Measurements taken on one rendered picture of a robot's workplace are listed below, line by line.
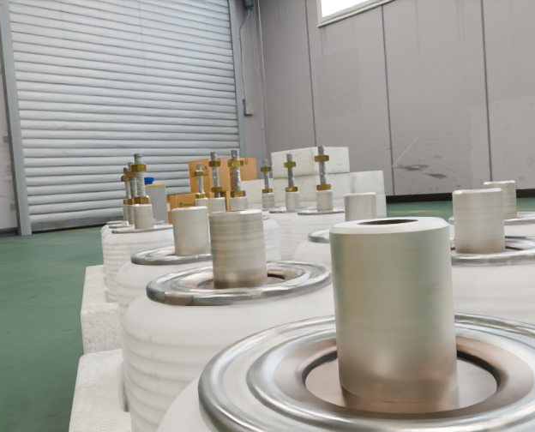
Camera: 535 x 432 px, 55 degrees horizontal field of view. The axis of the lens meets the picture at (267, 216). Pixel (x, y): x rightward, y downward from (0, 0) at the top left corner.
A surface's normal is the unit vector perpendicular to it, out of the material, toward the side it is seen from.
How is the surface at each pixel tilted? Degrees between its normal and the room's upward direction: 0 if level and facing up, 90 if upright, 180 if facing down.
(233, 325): 57
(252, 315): 43
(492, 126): 90
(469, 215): 90
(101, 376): 0
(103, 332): 90
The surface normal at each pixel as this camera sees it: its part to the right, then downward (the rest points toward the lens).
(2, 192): 0.70, -0.01
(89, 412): -0.07, -1.00
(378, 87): -0.72, 0.09
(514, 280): -0.15, -0.48
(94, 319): 0.32, 0.03
